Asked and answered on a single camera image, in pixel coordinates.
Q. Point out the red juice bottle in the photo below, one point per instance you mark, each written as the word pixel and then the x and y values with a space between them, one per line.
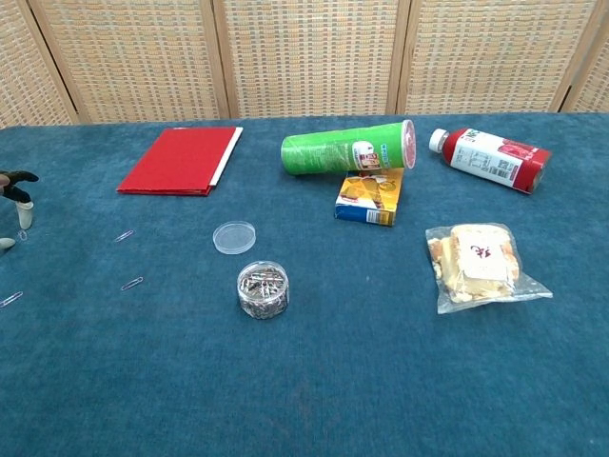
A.
pixel 495 159

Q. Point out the yellow blue snack box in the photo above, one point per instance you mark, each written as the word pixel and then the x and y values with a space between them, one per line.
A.
pixel 370 197

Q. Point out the green chips can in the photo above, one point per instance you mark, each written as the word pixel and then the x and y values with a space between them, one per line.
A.
pixel 342 150

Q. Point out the silver paperclip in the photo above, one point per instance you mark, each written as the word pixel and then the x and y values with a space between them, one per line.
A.
pixel 124 235
pixel 22 235
pixel 10 299
pixel 132 284

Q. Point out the clear bag of bread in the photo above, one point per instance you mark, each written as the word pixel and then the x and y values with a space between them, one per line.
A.
pixel 480 266

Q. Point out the clear jar of paperclips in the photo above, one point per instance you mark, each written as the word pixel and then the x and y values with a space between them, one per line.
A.
pixel 262 289

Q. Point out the woven folding screen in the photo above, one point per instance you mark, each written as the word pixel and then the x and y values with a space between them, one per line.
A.
pixel 304 57

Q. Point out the clear round plastic lid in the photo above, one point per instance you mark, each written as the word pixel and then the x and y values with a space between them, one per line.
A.
pixel 234 237

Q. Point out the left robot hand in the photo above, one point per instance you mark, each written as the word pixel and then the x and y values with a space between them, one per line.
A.
pixel 18 192

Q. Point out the red folder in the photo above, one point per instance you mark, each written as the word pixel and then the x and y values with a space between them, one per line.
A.
pixel 178 160

